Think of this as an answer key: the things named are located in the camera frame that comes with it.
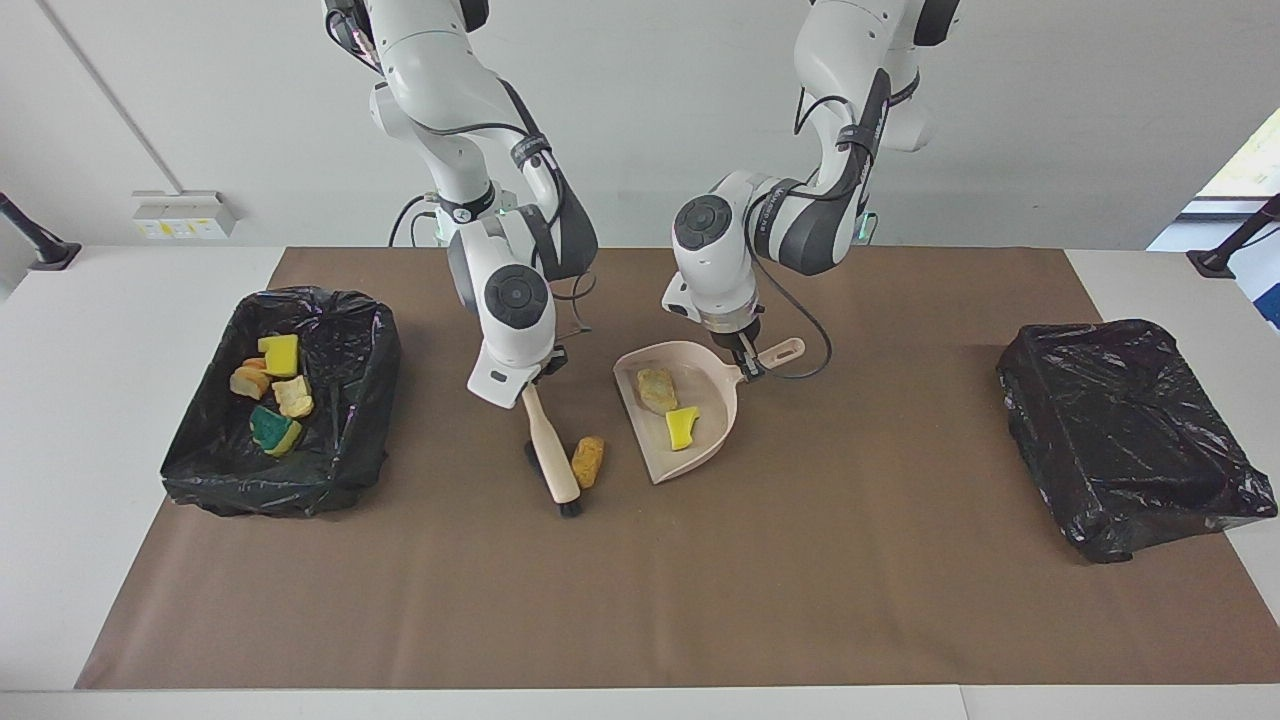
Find brown table mat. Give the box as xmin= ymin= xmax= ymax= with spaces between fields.
xmin=75 ymin=247 xmax=1280 ymax=691

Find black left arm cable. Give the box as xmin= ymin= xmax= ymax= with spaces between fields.
xmin=745 ymin=60 xmax=896 ymax=381

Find black bag lined bin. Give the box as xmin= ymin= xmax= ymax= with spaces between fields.
xmin=996 ymin=319 xmax=1279 ymax=565
xmin=160 ymin=286 xmax=403 ymax=519

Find blue panel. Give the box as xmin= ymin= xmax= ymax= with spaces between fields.
xmin=1237 ymin=250 xmax=1280 ymax=331

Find bright window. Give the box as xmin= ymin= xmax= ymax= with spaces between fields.
xmin=1195 ymin=105 xmax=1280 ymax=201

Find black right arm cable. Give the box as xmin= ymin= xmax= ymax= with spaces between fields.
xmin=325 ymin=0 xmax=601 ymax=336

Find white wall socket box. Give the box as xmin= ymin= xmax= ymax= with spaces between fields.
xmin=132 ymin=190 xmax=239 ymax=241

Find brown oval bread roll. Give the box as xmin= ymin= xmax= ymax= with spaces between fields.
xmin=571 ymin=436 xmax=606 ymax=490

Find beige hand brush black bristles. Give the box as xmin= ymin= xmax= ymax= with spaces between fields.
xmin=521 ymin=385 xmax=586 ymax=518

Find beige bread chunk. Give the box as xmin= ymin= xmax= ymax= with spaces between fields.
xmin=637 ymin=367 xmax=679 ymax=416

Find black base power cable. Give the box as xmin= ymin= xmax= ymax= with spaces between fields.
xmin=388 ymin=193 xmax=441 ymax=248

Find orange striped croissant piece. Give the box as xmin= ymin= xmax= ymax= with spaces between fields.
xmin=229 ymin=358 xmax=273 ymax=401

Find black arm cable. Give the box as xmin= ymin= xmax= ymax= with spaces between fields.
xmin=325 ymin=0 xmax=601 ymax=336
xmin=745 ymin=60 xmax=896 ymax=381

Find notched yellow sponge piece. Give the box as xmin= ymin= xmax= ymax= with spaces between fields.
xmin=257 ymin=334 xmax=301 ymax=379

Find stepped yellow sponge piece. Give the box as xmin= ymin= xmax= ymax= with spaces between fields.
xmin=248 ymin=405 xmax=303 ymax=458

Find pale striped croissant piece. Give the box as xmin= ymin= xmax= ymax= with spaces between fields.
xmin=272 ymin=376 xmax=315 ymax=419

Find grey wall conduit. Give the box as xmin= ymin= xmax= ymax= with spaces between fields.
xmin=38 ymin=0 xmax=183 ymax=193

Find pink plastic dustpan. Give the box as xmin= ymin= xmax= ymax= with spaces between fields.
xmin=613 ymin=337 xmax=807 ymax=486

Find black clamp stand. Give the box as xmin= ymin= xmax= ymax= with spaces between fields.
xmin=0 ymin=190 xmax=83 ymax=273
xmin=1186 ymin=193 xmax=1280 ymax=279

